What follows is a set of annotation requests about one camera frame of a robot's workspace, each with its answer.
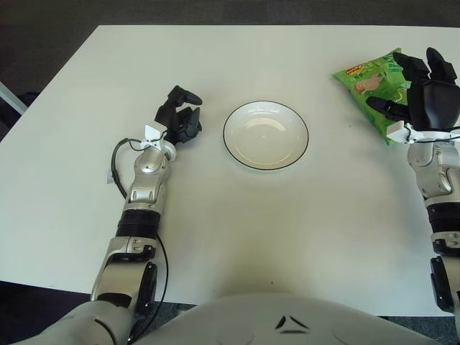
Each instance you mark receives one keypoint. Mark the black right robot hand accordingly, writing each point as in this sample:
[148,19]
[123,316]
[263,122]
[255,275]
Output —
[435,104]

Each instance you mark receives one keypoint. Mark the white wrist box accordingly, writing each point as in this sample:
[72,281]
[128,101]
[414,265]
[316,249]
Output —
[151,133]
[397,131]

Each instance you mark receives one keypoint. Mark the green chips bag with logo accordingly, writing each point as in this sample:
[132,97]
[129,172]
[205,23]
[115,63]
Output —
[373,77]

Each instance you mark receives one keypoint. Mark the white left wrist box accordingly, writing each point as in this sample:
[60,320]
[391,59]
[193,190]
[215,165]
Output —
[151,133]

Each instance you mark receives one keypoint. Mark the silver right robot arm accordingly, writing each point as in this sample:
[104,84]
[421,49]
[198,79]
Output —
[435,172]

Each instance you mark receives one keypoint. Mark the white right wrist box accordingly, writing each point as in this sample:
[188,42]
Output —
[397,131]

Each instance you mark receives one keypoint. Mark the white plate with black rim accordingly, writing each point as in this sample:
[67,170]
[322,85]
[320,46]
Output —
[266,140]

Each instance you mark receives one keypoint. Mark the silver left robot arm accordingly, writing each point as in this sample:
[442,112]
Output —
[143,194]

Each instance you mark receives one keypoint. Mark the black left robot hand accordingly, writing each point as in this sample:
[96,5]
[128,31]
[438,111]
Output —
[172,124]

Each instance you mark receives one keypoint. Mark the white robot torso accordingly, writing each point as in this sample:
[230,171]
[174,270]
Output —
[230,323]

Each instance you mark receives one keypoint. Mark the grey background furniture edge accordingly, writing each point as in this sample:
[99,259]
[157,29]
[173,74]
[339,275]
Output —
[10,98]

